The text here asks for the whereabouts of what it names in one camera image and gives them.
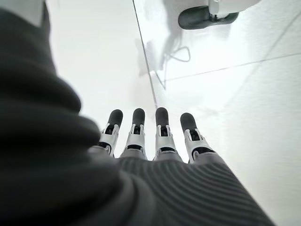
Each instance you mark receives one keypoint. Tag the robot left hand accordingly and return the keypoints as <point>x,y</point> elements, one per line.
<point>94,188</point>

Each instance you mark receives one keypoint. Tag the robot thumb with black tip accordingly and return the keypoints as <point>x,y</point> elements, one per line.
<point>197,18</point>

